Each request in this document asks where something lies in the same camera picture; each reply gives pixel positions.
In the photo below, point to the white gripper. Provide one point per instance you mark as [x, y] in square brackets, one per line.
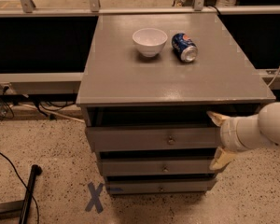
[228, 135]

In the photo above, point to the grey top drawer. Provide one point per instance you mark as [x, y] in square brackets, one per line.
[134, 128]

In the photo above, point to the grey drawer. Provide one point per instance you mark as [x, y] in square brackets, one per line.
[156, 162]
[119, 185]
[134, 128]

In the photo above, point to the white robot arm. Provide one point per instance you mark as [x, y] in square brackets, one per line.
[240, 134]

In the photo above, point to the grey bottom drawer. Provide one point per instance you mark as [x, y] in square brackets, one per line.
[119, 185]

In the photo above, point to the grey drawer cabinet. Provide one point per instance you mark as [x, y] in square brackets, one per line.
[221, 78]

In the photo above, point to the grey middle drawer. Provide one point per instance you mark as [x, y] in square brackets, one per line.
[156, 162]

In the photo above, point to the blue soda can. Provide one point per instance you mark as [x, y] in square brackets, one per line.
[184, 48]

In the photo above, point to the white bowl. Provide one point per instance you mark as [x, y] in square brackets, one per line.
[149, 41]

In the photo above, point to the blue tape cross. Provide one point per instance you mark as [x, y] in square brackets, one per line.
[95, 198]

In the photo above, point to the black metal stand leg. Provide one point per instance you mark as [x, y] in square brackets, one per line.
[21, 208]

